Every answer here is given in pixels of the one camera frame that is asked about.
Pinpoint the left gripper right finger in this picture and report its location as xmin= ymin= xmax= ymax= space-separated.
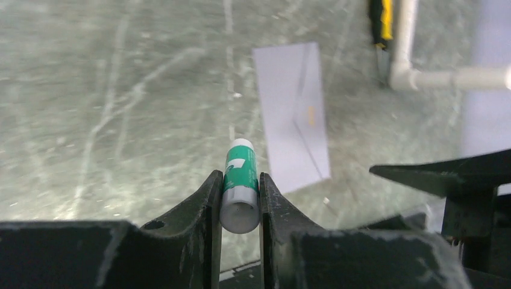
xmin=259 ymin=173 xmax=471 ymax=288

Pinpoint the grey envelope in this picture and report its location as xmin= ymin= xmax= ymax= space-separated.
xmin=252 ymin=42 xmax=331 ymax=194

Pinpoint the white PVC pipe frame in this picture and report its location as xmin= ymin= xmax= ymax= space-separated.
xmin=390 ymin=1 xmax=510 ymax=91

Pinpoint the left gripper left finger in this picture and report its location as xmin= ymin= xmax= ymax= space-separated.
xmin=1 ymin=170 xmax=223 ymax=288

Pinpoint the yellow black screwdriver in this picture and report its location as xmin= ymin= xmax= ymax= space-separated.
xmin=368 ymin=0 xmax=393 ymax=51

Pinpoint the green glue stick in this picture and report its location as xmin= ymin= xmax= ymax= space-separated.
xmin=219 ymin=138 xmax=260 ymax=234

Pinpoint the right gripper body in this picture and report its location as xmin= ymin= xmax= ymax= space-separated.
xmin=442 ymin=188 xmax=510 ymax=276

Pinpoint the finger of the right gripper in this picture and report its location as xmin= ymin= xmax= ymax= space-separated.
xmin=369 ymin=149 xmax=510 ymax=197

